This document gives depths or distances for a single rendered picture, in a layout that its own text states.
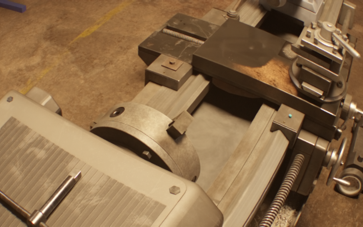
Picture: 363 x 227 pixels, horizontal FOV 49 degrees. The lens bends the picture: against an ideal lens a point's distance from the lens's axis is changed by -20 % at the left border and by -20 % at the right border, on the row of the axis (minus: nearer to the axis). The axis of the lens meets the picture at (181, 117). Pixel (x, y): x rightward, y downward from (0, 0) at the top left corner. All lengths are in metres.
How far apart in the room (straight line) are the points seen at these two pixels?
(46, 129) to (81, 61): 2.38
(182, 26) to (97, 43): 1.52
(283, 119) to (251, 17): 0.68
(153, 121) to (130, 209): 0.33
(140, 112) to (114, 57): 2.19
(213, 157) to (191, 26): 0.56
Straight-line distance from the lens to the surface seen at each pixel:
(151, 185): 0.69
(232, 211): 1.27
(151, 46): 1.73
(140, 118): 0.95
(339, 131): 1.84
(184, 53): 1.70
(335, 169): 1.61
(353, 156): 2.48
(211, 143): 1.60
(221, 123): 1.67
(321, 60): 1.46
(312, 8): 2.08
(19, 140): 0.77
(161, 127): 0.95
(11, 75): 3.19
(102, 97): 2.84
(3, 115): 0.83
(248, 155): 1.43
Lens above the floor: 1.88
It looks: 44 degrees down
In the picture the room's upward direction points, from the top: 5 degrees clockwise
